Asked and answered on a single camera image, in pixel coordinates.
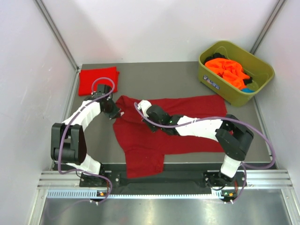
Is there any slotted grey cable duct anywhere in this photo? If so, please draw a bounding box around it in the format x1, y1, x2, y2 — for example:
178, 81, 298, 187
46, 189, 224, 199

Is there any right aluminium frame post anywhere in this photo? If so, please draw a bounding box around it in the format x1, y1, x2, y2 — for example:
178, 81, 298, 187
250, 0, 287, 55

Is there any folded bright red t-shirt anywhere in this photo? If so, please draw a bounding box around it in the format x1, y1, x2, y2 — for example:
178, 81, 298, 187
78, 67, 120, 96

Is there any black garment in bin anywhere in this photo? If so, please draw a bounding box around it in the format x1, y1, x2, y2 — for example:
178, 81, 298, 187
204, 52, 227, 64

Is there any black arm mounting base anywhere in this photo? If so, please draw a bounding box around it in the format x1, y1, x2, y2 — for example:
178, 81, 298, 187
79, 163, 249, 195

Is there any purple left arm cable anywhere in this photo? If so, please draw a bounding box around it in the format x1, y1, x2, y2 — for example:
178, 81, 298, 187
57, 76, 117, 206

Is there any orange t-shirt in bin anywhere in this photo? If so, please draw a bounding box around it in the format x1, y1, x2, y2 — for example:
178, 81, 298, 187
204, 58, 253, 90

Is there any dark red t-shirt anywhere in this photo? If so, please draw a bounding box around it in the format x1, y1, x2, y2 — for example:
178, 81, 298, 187
113, 95, 227, 179

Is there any aluminium frame post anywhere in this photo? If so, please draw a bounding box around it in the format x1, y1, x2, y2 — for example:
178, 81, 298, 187
250, 0, 287, 55
33, 0, 79, 71

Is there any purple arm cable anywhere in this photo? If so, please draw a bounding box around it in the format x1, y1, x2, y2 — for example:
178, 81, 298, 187
57, 76, 117, 206
134, 101, 276, 204

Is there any blue garment in bin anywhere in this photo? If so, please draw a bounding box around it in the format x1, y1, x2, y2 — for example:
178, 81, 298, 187
241, 88, 255, 93

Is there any left aluminium frame post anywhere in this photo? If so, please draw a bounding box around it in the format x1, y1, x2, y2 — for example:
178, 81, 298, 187
33, 0, 79, 71

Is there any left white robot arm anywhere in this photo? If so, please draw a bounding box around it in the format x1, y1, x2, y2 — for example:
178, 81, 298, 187
51, 84, 121, 186

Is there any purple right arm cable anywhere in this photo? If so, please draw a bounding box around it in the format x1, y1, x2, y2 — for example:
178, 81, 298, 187
134, 101, 276, 204

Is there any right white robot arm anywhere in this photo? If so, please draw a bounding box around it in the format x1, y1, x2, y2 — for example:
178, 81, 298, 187
136, 101, 254, 188

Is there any olive green plastic bin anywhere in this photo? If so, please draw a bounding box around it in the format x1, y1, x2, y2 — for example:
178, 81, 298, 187
198, 41, 275, 106

